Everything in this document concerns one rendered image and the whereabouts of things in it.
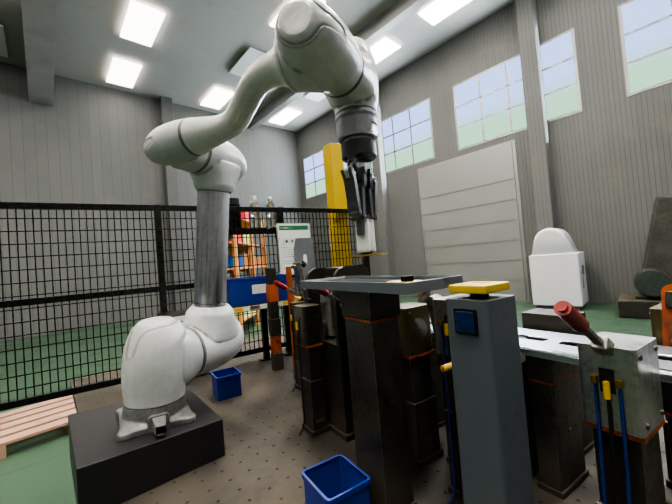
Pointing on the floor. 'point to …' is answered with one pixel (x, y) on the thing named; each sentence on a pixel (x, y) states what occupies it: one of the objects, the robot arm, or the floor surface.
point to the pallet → (34, 420)
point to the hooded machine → (557, 270)
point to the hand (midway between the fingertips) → (365, 236)
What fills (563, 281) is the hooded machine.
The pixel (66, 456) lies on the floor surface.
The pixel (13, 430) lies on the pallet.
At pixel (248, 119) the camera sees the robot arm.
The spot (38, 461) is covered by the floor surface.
